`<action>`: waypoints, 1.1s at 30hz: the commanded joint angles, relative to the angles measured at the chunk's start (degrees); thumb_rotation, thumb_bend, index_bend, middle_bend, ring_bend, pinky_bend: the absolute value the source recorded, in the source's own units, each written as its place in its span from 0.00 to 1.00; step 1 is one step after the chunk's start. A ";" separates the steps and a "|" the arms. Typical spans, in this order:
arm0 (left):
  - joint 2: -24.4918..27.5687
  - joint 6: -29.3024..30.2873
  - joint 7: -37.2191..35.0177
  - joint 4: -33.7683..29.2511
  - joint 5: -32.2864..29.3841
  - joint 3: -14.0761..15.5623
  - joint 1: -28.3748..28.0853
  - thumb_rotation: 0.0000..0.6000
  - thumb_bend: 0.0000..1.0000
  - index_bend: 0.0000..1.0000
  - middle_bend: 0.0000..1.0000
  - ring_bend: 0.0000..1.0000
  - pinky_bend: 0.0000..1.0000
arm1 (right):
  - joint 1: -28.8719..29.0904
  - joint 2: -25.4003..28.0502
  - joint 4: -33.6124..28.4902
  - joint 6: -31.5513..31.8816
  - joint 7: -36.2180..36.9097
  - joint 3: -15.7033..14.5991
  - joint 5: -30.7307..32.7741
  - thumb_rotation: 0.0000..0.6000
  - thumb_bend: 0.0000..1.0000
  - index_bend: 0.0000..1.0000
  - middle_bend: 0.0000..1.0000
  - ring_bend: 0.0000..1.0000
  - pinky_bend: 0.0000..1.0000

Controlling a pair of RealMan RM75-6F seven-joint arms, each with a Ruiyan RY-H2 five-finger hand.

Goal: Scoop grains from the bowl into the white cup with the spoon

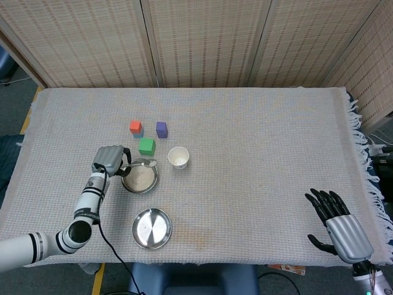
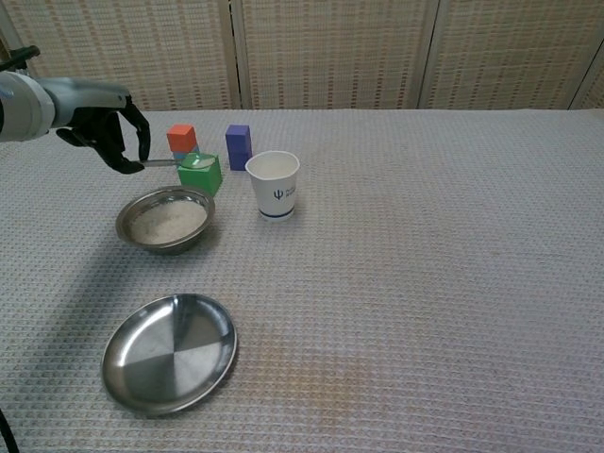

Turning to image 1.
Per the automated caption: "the woven bamboo folding screen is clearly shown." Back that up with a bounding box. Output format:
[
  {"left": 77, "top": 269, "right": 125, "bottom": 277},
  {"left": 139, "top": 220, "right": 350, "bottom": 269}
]
[{"left": 0, "top": 0, "right": 393, "bottom": 132}]

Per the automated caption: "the empty steel plate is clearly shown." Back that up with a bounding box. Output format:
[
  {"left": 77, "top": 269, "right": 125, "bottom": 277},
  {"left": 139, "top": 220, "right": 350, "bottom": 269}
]
[{"left": 131, "top": 208, "right": 173, "bottom": 250}]

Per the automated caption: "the steel bowl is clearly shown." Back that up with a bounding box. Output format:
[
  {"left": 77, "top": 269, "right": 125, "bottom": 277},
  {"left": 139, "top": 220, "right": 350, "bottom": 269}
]
[{"left": 120, "top": 158, "right": 160, "bottom": 194}]

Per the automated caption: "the black floor cable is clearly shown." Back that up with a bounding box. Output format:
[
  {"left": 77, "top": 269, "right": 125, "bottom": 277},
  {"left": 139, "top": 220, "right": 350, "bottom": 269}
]
[{"left": 257, "top": 272, "right": 303, "bottom": 295}]

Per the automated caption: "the metal spoon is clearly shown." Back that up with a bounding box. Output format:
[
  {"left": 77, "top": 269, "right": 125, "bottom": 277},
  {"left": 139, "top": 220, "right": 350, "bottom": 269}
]
[{"left": 121, "top": 159, "right": 158, "bottom": 170}]

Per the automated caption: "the orange patterned snack packet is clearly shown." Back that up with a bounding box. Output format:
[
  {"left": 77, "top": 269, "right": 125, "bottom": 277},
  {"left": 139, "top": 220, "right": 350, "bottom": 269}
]
[{"left": 266, "top": 263, "right": 308, "bottom": 277}]

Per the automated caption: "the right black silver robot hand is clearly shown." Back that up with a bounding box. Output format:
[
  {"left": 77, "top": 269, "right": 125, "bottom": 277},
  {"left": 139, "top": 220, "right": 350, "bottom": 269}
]
[{"left": 304, "top": 187, "right": 375, "bottom": 264}]

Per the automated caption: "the white plastic bag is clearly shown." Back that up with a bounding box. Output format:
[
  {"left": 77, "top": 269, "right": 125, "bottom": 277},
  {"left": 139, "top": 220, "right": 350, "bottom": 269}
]
[{"left": 80, "top": 262, "right": 103, "bottom": 276}]

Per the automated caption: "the white paper cup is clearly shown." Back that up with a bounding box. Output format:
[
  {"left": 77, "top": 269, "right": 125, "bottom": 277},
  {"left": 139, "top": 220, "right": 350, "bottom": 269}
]
[{"left": 167, "top": 146, "right": 189, "bottom": 171}]

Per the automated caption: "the black box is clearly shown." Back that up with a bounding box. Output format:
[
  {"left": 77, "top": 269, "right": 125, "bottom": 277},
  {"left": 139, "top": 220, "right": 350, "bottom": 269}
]
[{"left": 370, "top": 153, "right": 393, "bottom": 200}]

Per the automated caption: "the white woven tablecloth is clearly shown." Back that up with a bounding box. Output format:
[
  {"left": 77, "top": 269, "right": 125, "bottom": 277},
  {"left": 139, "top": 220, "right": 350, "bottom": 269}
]
[{"left": 0, "top": 85, "right": 393, "bottom": 268}]

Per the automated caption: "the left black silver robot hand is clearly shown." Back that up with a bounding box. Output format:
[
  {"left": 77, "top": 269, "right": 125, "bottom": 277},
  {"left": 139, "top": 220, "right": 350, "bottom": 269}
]
[{"left": 91, "top": 144, "right": 133, "bottom": 178}]

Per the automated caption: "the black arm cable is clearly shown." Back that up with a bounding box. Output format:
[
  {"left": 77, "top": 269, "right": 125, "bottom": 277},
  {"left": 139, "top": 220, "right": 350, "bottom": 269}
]
[{"left": 91, "top": 162, "right": 147, "bottom": 295}]

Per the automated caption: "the blue round chair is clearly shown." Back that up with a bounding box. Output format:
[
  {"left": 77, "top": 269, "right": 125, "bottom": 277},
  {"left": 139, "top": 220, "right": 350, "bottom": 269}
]
[{"left": 0, "top": 50, "right": 15, "bottom": 79}]

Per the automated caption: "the green foam cube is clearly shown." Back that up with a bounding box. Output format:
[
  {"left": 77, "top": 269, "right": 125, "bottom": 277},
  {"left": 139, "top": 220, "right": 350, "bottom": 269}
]
[{"left": 138, "top": 137, "right": 157, "bottom": 157}]

